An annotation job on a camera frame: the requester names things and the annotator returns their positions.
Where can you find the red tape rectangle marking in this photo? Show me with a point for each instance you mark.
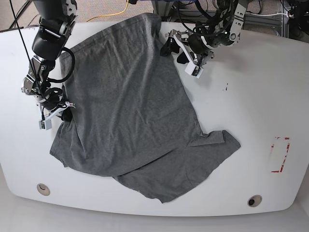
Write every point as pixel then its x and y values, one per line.
pixel 278 154

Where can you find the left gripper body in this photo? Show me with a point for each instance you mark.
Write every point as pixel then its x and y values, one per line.
pixel 194 46

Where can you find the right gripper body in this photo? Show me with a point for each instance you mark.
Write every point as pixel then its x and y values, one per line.
pixel 53 101

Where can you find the table cable grommet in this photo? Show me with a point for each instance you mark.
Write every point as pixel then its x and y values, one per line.
pixel 43 189
pixel 254 201

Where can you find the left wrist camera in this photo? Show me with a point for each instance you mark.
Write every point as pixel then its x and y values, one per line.
pixel 193 70

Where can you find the aluminium frame stand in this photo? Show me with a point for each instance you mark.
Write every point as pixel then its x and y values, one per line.
pixel 263 15

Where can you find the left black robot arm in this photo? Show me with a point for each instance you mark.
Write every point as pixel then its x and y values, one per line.
pixel 224 27

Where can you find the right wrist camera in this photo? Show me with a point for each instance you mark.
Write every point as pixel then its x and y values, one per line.
pixel 45 124

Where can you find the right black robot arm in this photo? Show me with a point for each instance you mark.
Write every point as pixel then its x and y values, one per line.
pixel 57 19

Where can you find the left table cable grommet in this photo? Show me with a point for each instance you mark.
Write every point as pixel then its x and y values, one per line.
pixel 43 189

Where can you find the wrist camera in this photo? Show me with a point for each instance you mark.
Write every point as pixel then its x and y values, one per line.
pixel 193 70
pixel 45 124

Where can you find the grey t-shirt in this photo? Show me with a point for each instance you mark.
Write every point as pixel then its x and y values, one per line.
pixel 132 119

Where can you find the right table cable grommet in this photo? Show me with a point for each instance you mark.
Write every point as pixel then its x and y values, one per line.
pixel 254 201

